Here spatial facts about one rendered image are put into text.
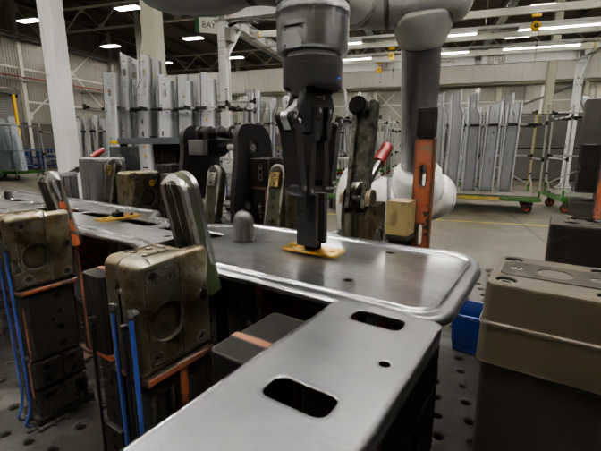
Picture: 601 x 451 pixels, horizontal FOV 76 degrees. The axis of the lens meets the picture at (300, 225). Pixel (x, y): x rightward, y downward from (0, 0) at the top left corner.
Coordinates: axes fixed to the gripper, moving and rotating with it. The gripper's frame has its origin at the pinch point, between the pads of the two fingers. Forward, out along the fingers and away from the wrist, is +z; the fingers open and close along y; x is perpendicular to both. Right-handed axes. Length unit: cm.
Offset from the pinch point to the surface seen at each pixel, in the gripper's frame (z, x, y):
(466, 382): 34.8, 17.0, -28.9
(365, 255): 4.8, 6.7, -2.8
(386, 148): -9.1, 0.9, -24.1
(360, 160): -7.3, 0.2, -14.8
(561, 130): -50, 27, -1263
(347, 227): 3.8, -1.2, -13.1
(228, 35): -197, -473, -485
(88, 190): 2, -79, -12
